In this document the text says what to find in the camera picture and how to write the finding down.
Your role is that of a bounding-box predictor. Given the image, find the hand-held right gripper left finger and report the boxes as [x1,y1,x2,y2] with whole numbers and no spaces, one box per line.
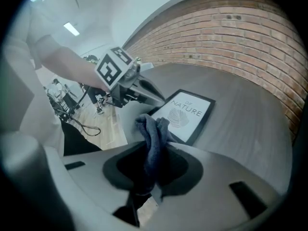
[44,140,155,214]

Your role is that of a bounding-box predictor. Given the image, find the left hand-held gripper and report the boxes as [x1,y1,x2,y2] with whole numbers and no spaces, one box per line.
[94,46,167,108]

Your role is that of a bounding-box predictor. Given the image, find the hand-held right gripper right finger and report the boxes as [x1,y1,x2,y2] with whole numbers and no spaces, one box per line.
[139,142,290,231]

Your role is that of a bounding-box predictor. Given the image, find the black picture frame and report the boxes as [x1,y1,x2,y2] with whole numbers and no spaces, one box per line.
[147,89,216,147]

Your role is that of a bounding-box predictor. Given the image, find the grey cloth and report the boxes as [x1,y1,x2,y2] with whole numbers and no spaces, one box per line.
[134,113,179,197]

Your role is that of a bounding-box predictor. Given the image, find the person's left forearm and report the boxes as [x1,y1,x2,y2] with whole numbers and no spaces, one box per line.
[39,44,110,91]

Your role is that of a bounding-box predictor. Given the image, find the person's black trousers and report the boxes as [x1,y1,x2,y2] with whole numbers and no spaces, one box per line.
[60,120,103,156]

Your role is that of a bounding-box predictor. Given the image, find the person's white shirt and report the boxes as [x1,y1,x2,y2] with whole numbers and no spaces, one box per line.
[2,0,121,154]

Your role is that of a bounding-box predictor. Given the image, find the black floor cable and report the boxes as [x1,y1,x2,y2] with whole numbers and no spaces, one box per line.
[69,115,101,137]

